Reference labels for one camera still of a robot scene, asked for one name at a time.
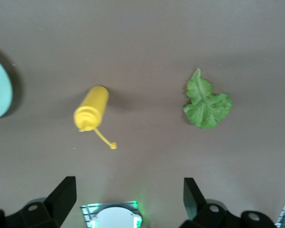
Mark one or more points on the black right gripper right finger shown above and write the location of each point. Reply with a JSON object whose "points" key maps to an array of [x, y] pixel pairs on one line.
{"points": [[204, 213]]}

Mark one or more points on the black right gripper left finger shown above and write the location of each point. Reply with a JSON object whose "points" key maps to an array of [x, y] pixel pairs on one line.
{"points": [[50, 211]]}

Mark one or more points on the yellow mustard squeeze bottle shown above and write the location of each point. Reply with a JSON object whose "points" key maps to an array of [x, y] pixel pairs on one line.
{"points": [[92, 107]]}

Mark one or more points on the green lettuce leaf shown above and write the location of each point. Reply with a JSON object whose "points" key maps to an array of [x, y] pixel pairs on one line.
{"points": [[204, 109]]}

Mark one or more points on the mint green plate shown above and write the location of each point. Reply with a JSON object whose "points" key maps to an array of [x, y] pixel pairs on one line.
{"points": [[0, 95]]}

